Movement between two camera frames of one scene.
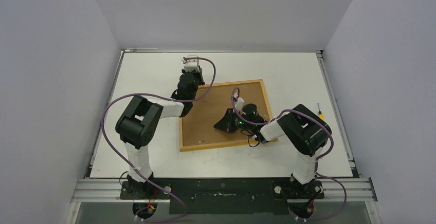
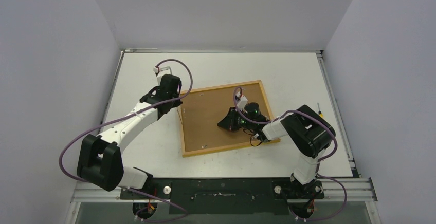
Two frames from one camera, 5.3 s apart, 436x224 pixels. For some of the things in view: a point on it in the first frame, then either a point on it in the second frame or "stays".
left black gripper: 198,74 to 177,103
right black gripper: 232,120 stays
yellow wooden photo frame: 210,104 stays
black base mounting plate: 224,196 stays
